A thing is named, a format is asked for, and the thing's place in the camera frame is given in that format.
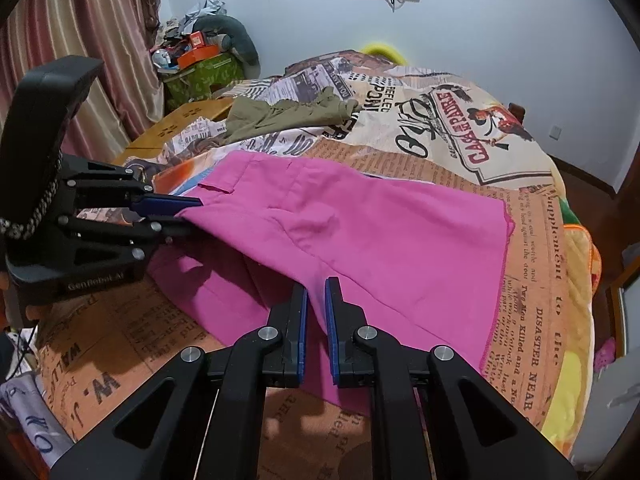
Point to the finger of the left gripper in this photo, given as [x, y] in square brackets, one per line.
[163, 204]
[169, 230]

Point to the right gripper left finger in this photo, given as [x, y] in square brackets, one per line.
[200, 415]

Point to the grey plush pillow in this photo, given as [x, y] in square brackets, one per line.
[230, 35]

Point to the pink pants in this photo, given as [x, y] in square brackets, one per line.
[425, 262]

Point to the yellow headboard piece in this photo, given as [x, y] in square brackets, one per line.
[384, 51]

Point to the green storage box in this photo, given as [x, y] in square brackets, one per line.
[201, 80]

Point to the orange box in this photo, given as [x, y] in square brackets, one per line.
[197, 55]

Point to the striped pink curtain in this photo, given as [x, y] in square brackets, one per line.
[125, 100]

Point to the olive green pants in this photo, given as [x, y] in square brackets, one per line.
[249, 118]

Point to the white wall socket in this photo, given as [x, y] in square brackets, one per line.
[555, 132]

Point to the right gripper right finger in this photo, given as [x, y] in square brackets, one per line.
[432, 415]

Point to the newspaper print bed quilt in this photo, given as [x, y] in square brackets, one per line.
[353, 313]

